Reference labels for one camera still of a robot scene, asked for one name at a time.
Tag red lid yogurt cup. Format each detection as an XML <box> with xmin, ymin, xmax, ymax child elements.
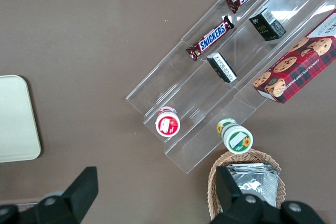
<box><xmin>154</xmin><ymin>105</ymin><xmax>181</xmax><ymax>137</ymax></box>

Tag silver foil packets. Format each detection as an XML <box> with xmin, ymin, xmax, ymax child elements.
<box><xmin>223</xmin><ymin>163</ymin><xmax>279</xmax><ymax>208</ymax></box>

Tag green lid yogurt cup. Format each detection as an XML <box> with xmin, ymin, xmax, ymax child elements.
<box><xmin>216</xmin><ymin>118</ymin><xmax>254</xmax><ymax>154</ymax></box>

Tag red tartan cookie box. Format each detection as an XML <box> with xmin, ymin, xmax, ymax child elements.
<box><xmin>252</xmin><ymin>8</ymin><xmax>336</xmax><ymax>105</ymax></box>

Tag beige plastic tray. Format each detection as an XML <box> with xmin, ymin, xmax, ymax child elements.
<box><xmin>0</xmin><ymin>74</ymin><xmax>42</xmax><ymax>163</ymax></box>

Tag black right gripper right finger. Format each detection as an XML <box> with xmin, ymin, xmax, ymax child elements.
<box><xmin>211</xmin><ymin>165</ymin><xmax>279</xmax><ymax>224</ymax></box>

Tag oval wicker basket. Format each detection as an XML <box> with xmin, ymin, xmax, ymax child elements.
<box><xmin>208</xmin><ymin>148</ymin><xmax>287</xmax><ymax>221</ymax></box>

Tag small black carton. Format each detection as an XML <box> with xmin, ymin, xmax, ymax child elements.
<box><xmin>248</xmin><ymin>7</ymin><xmax>287</xmax><ymax>42</ymax></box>
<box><xmin>206</xmin><ymin>52</ymin><xmax>238</xmax><ymax>84</ymax></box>

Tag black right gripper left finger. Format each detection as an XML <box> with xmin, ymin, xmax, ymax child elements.
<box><xmin>36</xmin><ymin>166</ymin><xmax>99</xmax><ymax>224</ymax></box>

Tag clear acrylic step shelf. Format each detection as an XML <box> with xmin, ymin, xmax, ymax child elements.
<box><xmin>125</xmin><ymin>0</ymin><xmax>336</xmax><ymax>174</ymax></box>

